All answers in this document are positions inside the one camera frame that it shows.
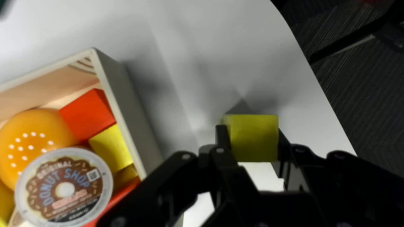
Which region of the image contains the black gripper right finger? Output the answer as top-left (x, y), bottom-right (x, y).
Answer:
top-left (272, 130), bottom-right (404, 227)

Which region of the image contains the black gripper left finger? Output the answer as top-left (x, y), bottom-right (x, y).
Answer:
top-left (96, 124), bottom-right (271, 227)

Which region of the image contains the yellow wooden cube block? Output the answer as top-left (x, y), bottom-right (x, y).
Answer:
top-left (223, 113), bottom-right (281, 163)

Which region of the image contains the yellow block in tray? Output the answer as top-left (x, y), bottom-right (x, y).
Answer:
top-left (88, 124), bottom-right (137, 175)

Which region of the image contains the red block in tray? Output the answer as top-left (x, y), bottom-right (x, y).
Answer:
top-left (59, 88), bottom-right (118, 143)

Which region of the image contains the open wooden toy tray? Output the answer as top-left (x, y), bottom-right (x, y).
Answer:
top-left (0, 47), bottom-right (166, 227)

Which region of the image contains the donut shop coffee pod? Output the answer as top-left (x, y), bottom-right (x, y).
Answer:
top-left (14, 147), bottom-right (115, 227)

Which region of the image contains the orange dotted dome toy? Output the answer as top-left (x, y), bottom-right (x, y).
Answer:
top-left (0, 108), bottom-right (80, 191)

